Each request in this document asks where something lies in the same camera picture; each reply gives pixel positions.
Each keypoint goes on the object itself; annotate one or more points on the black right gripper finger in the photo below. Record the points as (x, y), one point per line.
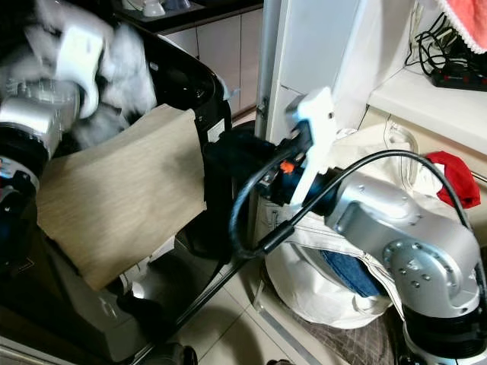
(236, 176)
(236, 147)

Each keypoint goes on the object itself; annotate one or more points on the beige cloth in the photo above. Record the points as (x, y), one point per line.
(122, 198)

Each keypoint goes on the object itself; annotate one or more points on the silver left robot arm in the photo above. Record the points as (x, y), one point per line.
(21, 122)

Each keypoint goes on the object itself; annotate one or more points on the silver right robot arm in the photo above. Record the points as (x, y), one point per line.
(411, 243)

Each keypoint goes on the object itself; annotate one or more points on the white canvas laundry bag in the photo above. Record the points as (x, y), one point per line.
(304, 293)

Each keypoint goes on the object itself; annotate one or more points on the blue jeans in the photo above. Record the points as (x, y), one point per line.
(350, 275)

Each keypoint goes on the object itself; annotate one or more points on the dark counter shelf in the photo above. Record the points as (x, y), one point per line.
(213, 14)

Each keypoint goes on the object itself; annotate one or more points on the white cup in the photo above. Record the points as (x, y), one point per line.
(154, 7)

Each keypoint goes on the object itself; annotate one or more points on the red cloth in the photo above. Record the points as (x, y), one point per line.
(456, 176)

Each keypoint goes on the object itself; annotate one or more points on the brown patterned floor mat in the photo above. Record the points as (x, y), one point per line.
(358, 346)

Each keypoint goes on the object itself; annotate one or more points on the dark robot foot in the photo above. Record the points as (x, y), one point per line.
(171, 355)

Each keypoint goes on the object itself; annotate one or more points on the black power strip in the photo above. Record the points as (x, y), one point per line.
(460, 78)

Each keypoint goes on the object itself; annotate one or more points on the pink towel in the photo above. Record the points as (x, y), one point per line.
(468, 23)

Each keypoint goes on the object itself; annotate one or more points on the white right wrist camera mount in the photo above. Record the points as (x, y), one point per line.
(316, 141)

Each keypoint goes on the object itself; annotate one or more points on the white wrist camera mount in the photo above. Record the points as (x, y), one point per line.
(316, 141)
(82, 57)

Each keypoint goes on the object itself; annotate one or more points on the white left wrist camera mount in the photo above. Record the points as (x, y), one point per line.
(82, 57)

